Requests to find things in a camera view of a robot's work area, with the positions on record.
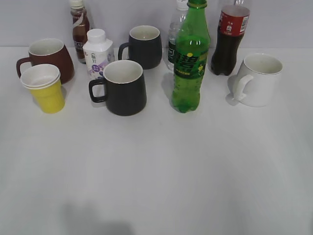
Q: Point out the green soda bottle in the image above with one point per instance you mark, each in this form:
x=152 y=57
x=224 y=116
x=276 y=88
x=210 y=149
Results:
x=191 y=53

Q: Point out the yellow paper cup stack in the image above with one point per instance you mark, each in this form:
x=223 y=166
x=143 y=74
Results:
x=44 y=84

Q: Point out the black mug front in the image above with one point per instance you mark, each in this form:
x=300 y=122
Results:
x=122 y=88

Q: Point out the dark blue mug rear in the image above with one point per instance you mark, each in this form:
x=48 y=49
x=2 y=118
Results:
x=144 y=46

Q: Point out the white yogurt bottle purple label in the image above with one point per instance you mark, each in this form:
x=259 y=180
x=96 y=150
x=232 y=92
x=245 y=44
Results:
x=98 y=52

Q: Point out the white ceramic mug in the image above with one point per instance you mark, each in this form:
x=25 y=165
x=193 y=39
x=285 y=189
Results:
x=256 y=80

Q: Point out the clear water bottle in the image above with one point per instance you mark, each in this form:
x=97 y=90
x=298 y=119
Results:
x=177 y=19

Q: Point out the brown drink bottle white cap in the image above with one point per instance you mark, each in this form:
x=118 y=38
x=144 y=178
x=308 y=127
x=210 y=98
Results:
x=80 y=27

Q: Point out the cola bottle red label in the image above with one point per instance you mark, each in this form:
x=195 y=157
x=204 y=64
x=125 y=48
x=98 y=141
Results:
x=231 y=29

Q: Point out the brown ceramic mug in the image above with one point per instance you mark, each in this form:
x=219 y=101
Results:
x=49 y=51

